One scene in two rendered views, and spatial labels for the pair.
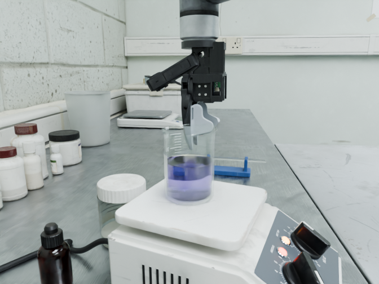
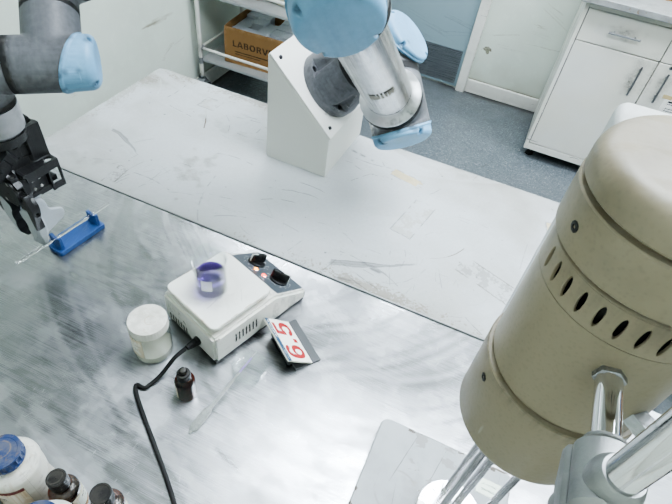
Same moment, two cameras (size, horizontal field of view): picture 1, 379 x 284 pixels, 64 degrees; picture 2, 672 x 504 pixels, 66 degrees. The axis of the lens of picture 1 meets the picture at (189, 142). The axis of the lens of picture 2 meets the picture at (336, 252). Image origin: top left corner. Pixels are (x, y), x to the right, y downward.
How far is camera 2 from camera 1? 69 cm
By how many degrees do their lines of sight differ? 73
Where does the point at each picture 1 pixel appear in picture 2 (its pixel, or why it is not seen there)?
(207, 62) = (24, 150)
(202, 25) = (16, 120)
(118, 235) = (219, 335)
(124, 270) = (225, 345)
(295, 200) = (171, 225)
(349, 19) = not seen: outside the picture
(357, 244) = (240, 234)
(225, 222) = (252, 285)
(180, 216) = (234, 301)
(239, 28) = not seen: outside the picture
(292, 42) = not seen: outside the picture
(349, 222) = (218, 219)
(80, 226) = (109, 377)
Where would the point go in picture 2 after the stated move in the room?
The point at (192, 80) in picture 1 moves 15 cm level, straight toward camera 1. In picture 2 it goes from (24, 181) to (111, 209)
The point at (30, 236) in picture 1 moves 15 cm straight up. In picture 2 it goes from (103, 416) to (77, 359)
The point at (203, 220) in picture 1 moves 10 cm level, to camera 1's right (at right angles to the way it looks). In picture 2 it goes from (245, 293) to (270, 251)
